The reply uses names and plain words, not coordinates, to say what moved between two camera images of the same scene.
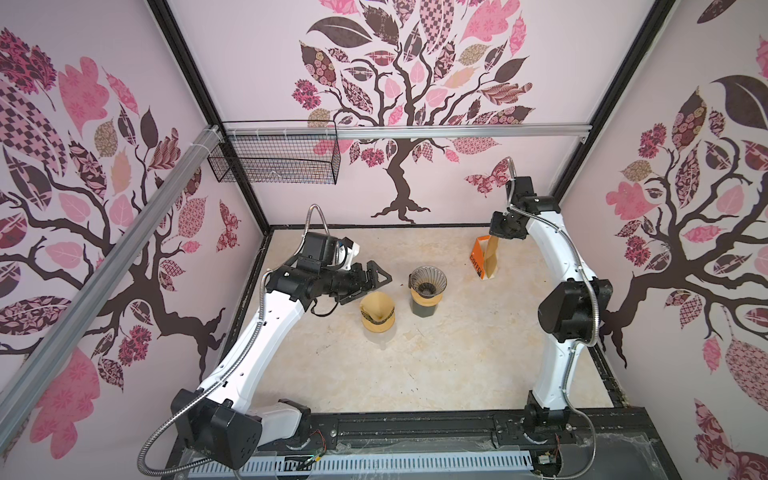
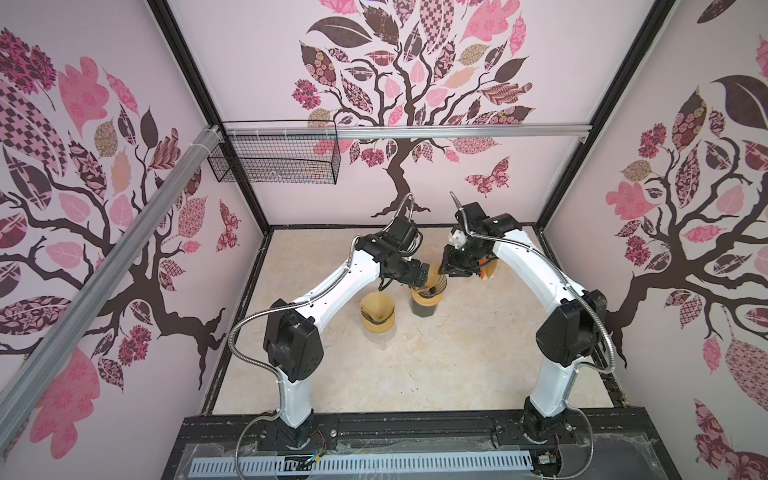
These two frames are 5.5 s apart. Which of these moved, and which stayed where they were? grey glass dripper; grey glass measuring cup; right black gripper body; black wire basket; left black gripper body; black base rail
Moved: right black gripper body; left black gripper body
Stayed: black base rail; black wire basket; grey glass dripper; grey glass measuring cup
